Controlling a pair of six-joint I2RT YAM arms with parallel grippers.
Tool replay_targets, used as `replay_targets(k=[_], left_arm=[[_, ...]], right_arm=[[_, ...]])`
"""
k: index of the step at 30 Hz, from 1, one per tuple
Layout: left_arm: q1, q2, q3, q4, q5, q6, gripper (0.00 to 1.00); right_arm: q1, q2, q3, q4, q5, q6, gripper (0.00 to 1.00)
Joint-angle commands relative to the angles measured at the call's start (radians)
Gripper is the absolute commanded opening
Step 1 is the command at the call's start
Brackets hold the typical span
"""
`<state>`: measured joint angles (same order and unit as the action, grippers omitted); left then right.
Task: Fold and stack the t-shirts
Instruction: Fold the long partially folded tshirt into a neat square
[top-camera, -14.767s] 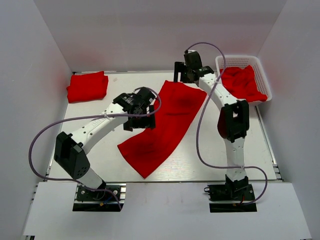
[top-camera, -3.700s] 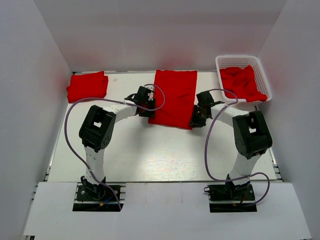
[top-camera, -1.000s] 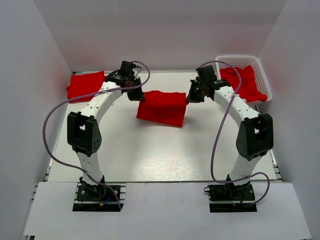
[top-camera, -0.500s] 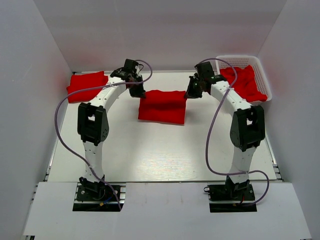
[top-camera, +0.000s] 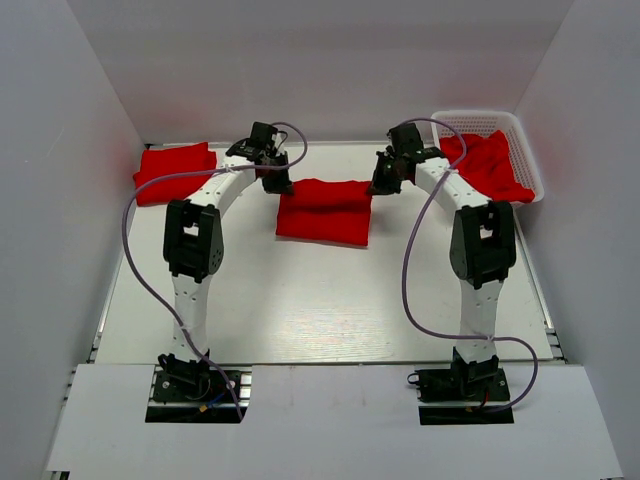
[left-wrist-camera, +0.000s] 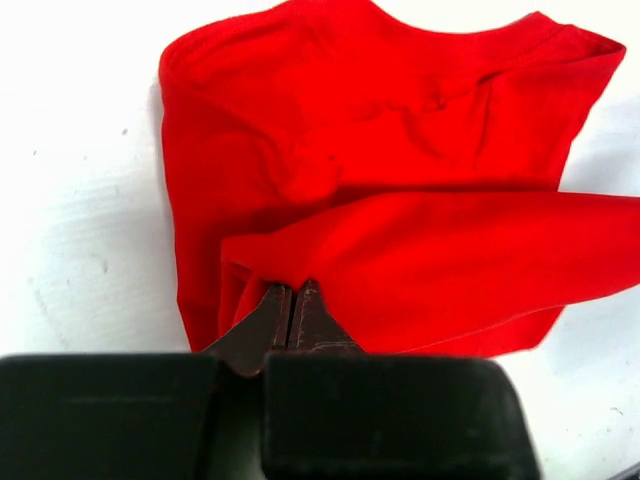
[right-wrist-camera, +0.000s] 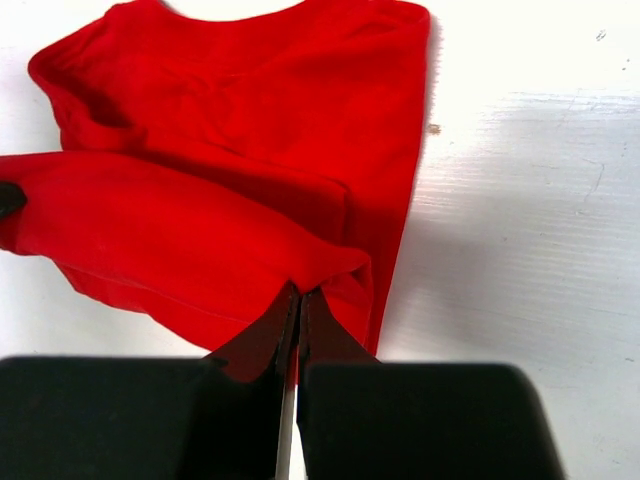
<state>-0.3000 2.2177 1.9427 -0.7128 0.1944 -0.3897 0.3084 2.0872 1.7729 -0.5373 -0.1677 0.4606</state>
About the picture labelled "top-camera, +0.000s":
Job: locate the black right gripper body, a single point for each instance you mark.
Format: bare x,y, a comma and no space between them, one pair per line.
382,179

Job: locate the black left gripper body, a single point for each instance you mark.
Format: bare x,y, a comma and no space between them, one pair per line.
276,179

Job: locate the red t-shirt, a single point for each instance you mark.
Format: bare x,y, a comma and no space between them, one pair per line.
320,211
159,163

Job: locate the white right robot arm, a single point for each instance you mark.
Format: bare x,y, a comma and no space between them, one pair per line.
482,251

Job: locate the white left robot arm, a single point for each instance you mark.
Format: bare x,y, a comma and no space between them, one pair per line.
193,244

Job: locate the red t-shirts in basket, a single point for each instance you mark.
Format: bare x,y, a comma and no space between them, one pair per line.
487,168

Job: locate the white plastic basket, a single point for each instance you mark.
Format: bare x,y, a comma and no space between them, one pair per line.
484,123

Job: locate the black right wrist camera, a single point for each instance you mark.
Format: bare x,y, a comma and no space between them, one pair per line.
405,137

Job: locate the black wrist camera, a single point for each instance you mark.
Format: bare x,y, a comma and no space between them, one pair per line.
262,136
405,137

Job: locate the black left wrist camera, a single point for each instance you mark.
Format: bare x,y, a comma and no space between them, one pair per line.
262,136

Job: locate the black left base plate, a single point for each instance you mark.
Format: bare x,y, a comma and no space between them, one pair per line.
172,401

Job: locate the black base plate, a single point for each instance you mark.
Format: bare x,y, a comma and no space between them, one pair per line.
172,401
442,402

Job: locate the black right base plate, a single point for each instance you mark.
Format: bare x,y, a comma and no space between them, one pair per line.
442,402

